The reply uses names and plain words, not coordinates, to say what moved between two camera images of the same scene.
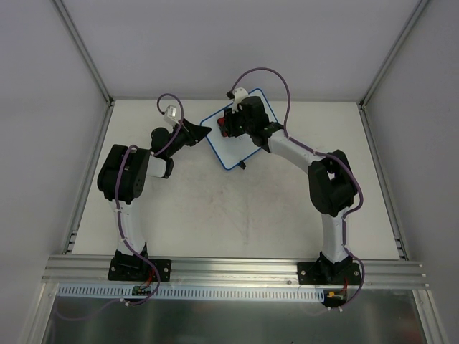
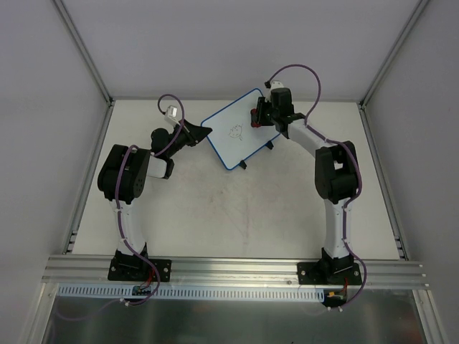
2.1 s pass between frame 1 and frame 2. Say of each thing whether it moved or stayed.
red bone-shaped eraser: moved
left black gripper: stayed
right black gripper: moved
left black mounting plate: stayed
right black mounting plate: stayed
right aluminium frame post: stayed
